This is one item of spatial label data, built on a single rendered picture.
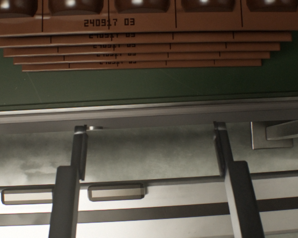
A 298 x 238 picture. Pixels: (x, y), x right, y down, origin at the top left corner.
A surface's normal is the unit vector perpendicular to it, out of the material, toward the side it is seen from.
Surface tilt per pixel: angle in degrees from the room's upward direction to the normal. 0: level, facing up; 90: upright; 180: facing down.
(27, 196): 0
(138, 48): 2
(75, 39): 2
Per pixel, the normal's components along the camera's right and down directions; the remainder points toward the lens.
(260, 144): 0.06, -0.08
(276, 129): -1.00, 0.05
